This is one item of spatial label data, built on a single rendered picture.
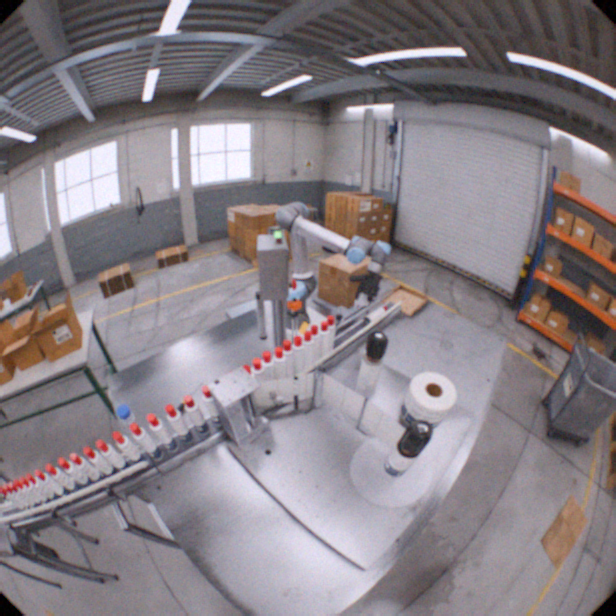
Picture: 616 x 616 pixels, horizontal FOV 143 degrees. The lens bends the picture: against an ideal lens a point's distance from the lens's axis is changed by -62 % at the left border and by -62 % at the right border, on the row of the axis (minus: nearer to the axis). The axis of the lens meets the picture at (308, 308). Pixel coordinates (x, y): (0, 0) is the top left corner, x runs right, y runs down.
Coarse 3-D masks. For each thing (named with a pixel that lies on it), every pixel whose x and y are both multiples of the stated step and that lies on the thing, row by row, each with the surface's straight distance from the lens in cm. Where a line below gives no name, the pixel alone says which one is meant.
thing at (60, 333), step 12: (72, 300) 232; (48, 312) 242; (60, 312) 227; (72, 312) 216; (48, 324) 192; (60, 324) 202; (72, 324) 204; (36, 336) 213; (48, 336) 208; (60, 336) 206; (72, 336) 205; (48, 348) 214; (60, 348) 212; (72, 348) 210
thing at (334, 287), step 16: (336, 256) 178; (320, 272) 170; (336, 272) 161; (352, 272) 158; (368, 272) 176; (320, 288) 175; (336, 288) 166; (352, 288) 164; (336, 304) 171; (352, 304) 172
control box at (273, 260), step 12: (264, 240) 92; (264, 252) 83; (276, 252) 83; (288, 252) 84; (264, 264) 85; (276, 264) 85; (288, 264) 86; (264, 276) 86; (276, 276) 87; (288, 276) 88; (264, 288) 88; (276, 288) 89; (288, 288) 90; (264, 300) 91
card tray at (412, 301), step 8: (400, 288) 212; (408, 288) 208; (392, 296) 198; (400, 296) 201; (408, 296) 204; (416, 296) 207; (424, 296) 204; (408, 304) 193; (416, 304) 196; (408, 312) 183
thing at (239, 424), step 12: (252, 396) 86; (228, 408) 78; (240, 408) 81; (228, 420) 84; (240, 420) 86; (252, 420) 91; (264, 420) 97; (228, 432) 101; (240, 432) 91; (252, 432) 95; (240, 444) 97
